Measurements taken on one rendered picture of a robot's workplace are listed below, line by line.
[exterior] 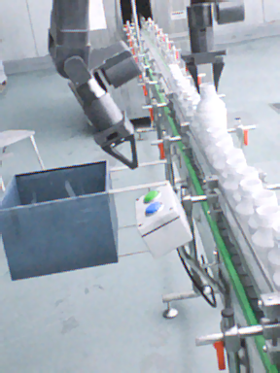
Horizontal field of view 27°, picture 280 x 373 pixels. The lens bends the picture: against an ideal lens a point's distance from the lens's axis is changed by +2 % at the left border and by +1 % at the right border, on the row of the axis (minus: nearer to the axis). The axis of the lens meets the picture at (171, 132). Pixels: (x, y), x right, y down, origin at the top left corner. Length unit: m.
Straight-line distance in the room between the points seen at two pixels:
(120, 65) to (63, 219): 0.75
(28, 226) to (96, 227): 0.19
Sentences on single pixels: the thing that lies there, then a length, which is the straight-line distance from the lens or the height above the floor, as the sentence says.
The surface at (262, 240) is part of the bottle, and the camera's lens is 0.89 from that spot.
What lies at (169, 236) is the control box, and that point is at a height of 1.07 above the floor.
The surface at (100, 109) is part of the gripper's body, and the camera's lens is 1.04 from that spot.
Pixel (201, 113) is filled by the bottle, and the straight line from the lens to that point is 1.35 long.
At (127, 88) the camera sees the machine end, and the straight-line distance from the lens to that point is 5.88.
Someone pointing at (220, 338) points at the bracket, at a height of 1.08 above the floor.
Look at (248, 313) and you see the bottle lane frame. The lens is 0.96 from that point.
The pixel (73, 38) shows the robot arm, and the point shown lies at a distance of 0.97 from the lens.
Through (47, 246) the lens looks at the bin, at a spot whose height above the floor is 0.82.
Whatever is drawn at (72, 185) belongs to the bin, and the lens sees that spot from 1.98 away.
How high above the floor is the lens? 1.53
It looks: 16 degrees down
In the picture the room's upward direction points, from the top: 8 degrees counter-clockwise
